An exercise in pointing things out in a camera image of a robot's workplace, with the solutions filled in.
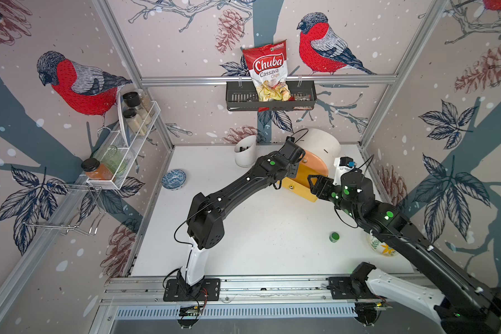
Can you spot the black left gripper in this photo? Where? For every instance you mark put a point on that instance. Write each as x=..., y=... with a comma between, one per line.
x=293, y=172

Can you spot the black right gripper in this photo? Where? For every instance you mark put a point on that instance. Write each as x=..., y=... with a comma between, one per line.
x=326, y=182

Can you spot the yellow drawer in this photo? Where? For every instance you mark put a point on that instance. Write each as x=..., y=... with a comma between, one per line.
x=299, y=184

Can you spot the pink top drawer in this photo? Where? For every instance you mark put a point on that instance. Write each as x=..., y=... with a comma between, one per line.
x=315, y=163

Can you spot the round white drawer cabinet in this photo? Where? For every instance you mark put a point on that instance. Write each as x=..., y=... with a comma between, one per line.
x=320, y=144

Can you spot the green paint can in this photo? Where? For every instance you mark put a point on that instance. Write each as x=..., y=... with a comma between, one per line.
x=334, y=237

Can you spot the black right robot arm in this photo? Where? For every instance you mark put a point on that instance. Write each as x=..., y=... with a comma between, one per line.
x=459, y=303

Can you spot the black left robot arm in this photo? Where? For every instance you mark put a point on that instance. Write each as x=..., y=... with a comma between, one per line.
x=205, y=221

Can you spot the white utensil holder cup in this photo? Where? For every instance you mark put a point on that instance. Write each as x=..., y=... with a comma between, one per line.
x=245, y=151

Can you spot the floral patterned plate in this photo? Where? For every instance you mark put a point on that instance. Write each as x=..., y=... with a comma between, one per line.
x=380, y=247

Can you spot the red Chuba chips bag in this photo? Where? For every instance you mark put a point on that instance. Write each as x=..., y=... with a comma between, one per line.
x=268, y=70

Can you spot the blue patterned bowl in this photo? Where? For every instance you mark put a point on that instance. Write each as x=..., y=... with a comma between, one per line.
x=174, y=179

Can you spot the black lid spice jar lower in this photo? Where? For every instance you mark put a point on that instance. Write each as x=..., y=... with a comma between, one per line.
x=135, y=122

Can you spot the black lid spice jar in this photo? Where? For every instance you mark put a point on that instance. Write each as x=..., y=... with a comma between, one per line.
x=135, y=122
x=132, y=100

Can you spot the black lid spice jar upper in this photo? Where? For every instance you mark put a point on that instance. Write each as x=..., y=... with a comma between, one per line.
x=132, y=100

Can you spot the green glass cup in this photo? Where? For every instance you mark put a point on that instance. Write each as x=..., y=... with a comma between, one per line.
x=113, y=158

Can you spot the orange sauce jar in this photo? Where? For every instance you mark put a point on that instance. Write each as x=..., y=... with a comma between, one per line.
x=96, y=170

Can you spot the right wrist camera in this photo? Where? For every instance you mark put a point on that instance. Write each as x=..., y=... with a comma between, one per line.
x=342, y=165

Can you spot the black wire wall basket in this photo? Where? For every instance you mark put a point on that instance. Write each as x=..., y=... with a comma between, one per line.
x=242, y=96

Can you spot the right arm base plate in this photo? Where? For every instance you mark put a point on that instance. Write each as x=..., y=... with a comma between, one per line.
x=343, y=288

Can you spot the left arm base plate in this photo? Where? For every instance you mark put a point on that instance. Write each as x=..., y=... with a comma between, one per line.
x=207, y=290

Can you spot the white wire wall shelf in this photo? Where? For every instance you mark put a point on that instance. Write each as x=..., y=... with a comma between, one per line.
x=129, y=142

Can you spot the metal wire hook rack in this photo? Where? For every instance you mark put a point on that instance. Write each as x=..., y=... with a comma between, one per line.
x=80, y=211

